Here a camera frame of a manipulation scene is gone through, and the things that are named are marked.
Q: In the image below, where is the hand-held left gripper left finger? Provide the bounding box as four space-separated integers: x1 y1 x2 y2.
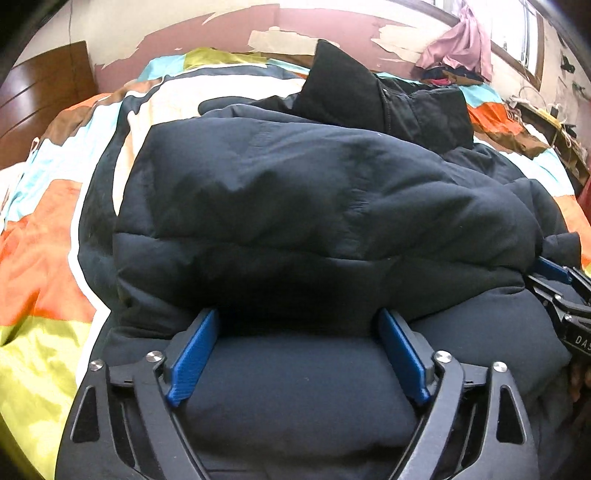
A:
67 308 222 480

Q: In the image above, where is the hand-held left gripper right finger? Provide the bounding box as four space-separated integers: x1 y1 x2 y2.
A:
376 307 541 480

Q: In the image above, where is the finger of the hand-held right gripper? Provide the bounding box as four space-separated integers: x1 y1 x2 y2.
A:
526 274 591 319
533 256 591 291

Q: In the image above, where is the black padded jacket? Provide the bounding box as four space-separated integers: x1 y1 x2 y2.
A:
78 39 583 480

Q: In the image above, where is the pile of dark clothes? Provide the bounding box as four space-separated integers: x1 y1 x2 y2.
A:
420 65 485 88

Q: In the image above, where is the person's right hand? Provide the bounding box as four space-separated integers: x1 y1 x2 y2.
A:
567 360 590 403

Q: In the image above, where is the cluttered side shelf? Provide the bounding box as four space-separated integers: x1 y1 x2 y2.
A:
512 99 591 190

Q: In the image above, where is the colourful patchwork blanket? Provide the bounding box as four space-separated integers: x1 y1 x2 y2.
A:
0 46 591 480

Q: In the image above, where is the pink curtain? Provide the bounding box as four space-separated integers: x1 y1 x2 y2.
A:
416 0 495 81

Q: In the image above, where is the wooden framed window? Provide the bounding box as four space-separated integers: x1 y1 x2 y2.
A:
434 0 546 90

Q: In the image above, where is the brown wooden headboard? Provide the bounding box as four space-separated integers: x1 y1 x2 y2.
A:
0 41 100 171

